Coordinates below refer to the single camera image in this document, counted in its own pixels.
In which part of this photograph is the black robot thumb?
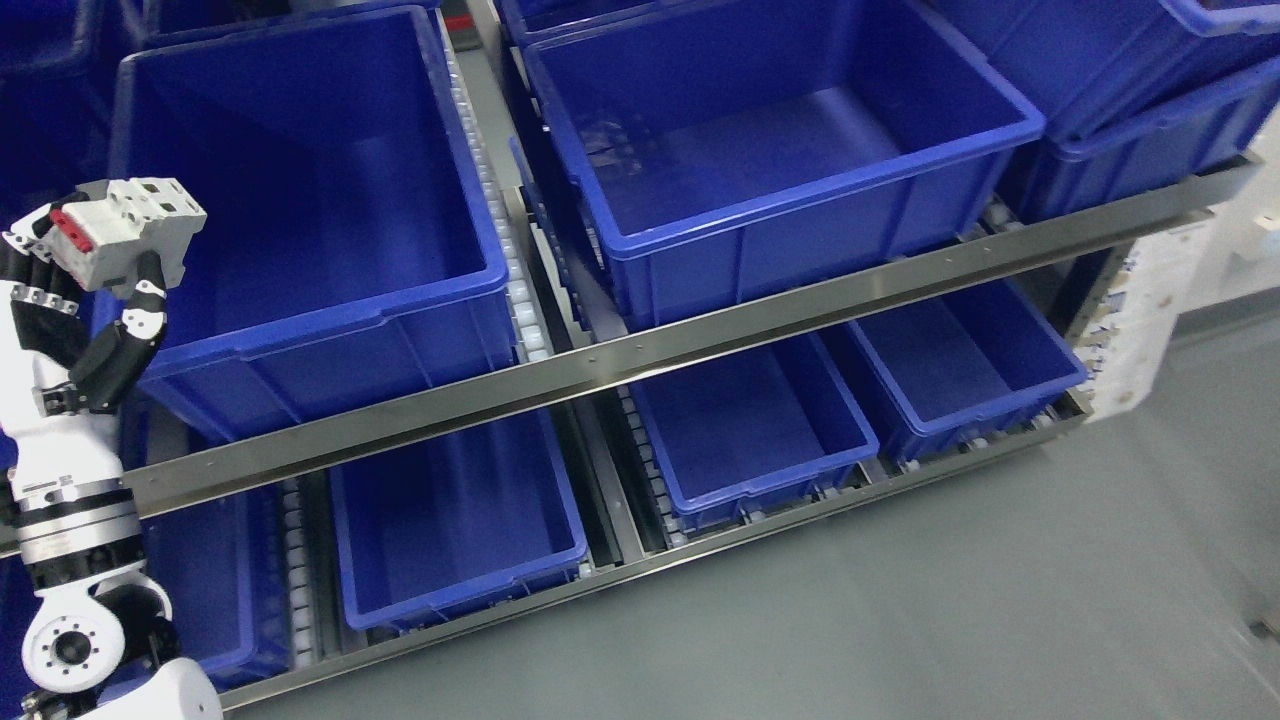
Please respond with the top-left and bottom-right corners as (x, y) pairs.
(68, 251), (168, 413)

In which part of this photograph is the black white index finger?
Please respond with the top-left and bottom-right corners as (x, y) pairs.
(29, 222), (86, 301)

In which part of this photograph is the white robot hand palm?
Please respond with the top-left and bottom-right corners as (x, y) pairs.
(1, 281), (122, 491)

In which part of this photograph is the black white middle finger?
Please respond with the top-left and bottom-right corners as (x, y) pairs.
(3, 205), (52, 286)

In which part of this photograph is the grey red circuit breaker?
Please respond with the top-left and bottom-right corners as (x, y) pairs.
(44, 177), (209, 299)

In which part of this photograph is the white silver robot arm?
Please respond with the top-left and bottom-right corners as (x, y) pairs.
(3, 192), (224, 719)

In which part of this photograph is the blue bin lower far left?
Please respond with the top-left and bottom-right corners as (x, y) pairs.
(0, 400), (293, 701)

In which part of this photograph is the large blue bin left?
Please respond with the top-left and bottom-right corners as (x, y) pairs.
(108, 1), (517, 443)

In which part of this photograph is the large blue bin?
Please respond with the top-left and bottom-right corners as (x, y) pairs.
(108, 1), (517, 443)
(524, 1), (1046, 332)

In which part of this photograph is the large blue bin centre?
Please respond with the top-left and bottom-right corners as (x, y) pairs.
(524, 1), (1046, 332)

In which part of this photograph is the blue bin lower centre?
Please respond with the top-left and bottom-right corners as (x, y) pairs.
(628, 333), (881, 534)

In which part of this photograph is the blue bin lower right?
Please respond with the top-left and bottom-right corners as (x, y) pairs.
(819, 279), (1087, 462)

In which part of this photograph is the blue bin upper right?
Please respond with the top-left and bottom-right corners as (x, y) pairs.
(937, 1), (1279, 222)

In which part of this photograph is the steel shelf rail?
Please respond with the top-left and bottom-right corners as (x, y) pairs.
(122, 151), (1266, 518)

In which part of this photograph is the white shelf upright post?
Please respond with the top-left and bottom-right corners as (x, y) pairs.
(1074, 113), (1279, 421)

